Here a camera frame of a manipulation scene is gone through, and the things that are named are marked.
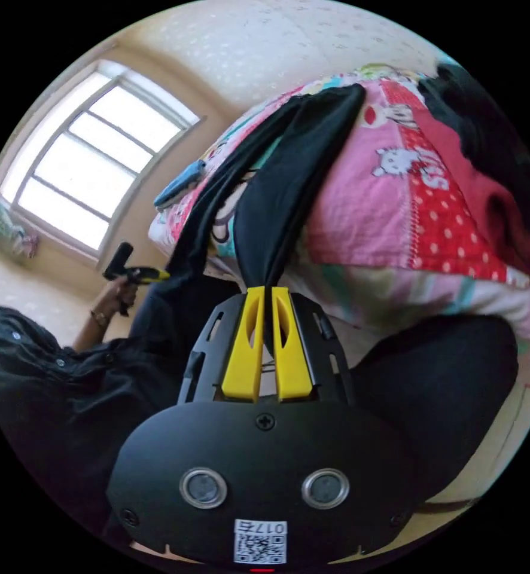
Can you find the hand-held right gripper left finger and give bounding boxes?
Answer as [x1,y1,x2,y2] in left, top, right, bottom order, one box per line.
[221,286,266,402]

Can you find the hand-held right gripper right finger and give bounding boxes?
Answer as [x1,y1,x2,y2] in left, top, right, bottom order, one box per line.
[271,286,313,402]

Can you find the person's left hand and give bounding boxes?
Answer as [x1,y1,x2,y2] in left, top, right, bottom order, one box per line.
[95,277,138,320]

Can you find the printed curtain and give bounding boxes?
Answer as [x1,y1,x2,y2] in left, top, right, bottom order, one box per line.
[0,187,39,260]

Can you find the person's body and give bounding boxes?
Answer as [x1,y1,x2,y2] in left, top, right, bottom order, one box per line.
[0,268,520,553]

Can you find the black pants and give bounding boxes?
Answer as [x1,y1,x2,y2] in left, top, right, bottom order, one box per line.
[167,83,367,293]

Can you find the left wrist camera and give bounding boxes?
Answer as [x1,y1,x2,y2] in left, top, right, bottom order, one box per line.
[102,242,135,280]

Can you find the pile of clothes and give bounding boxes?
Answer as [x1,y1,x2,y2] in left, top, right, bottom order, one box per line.
[418,62,530,290]

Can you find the bed with printed pink quilt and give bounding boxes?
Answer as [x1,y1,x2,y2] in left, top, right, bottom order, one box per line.
[147,57,530,407]

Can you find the person's left forearm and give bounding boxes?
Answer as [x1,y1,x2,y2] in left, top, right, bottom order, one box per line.
[71,308,112,355]

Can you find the window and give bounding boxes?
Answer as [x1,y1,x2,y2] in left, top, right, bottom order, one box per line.
[0,59,205,264]

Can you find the blue object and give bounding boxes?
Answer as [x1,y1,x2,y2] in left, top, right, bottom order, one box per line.
[153,160,206,212]

